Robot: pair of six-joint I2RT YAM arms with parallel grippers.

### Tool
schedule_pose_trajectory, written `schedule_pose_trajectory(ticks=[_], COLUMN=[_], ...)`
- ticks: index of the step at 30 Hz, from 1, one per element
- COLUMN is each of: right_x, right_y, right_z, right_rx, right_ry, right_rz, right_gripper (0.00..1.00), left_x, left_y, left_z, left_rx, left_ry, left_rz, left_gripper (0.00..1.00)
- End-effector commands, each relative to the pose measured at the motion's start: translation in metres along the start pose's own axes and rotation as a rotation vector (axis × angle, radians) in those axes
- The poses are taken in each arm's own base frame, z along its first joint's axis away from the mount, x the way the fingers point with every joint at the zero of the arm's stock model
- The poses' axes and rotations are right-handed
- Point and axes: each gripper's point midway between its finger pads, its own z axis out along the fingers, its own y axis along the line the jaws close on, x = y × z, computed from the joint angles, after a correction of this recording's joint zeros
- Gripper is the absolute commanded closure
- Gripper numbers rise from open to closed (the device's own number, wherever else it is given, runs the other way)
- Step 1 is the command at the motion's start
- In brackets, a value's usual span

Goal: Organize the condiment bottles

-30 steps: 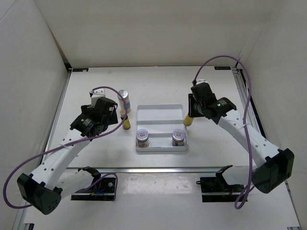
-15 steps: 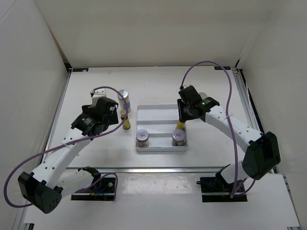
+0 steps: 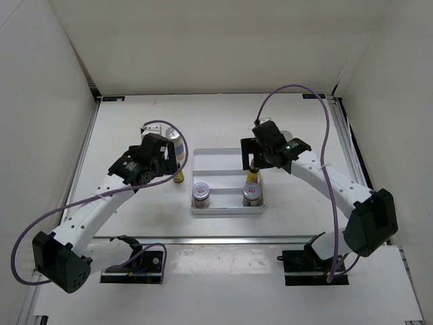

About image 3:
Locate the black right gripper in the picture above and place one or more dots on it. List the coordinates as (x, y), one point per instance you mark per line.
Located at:
(249, 146)

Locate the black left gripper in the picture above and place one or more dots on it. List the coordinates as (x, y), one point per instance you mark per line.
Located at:
(168, 166)

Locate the small yellow label bottle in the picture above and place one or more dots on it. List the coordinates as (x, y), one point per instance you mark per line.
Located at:
(179, 178)

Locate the tall white jar silver lid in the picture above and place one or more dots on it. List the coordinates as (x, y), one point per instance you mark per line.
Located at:
(179, 146)

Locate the short jar grey lid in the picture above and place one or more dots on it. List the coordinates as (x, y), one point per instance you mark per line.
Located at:
(201, 195)

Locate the tall white jar blue label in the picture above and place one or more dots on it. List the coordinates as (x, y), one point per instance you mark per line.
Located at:
(288, 136)

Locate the short jar orange label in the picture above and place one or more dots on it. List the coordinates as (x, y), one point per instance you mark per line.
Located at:
(252, 195)

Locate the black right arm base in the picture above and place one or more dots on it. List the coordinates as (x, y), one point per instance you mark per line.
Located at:
(298, 271)

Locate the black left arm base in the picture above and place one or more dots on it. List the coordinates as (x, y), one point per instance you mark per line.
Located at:
(147, 268)

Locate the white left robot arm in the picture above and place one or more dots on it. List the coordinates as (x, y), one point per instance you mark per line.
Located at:
(66, 255)

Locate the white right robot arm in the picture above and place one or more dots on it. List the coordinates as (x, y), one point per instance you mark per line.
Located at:
(371, 214)

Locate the white divided tray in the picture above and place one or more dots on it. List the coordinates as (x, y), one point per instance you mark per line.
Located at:
(222, 171)

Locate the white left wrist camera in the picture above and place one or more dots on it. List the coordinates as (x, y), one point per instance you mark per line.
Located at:
(155, 128)

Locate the aluminium frame rail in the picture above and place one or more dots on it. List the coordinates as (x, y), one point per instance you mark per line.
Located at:
(295, 240)

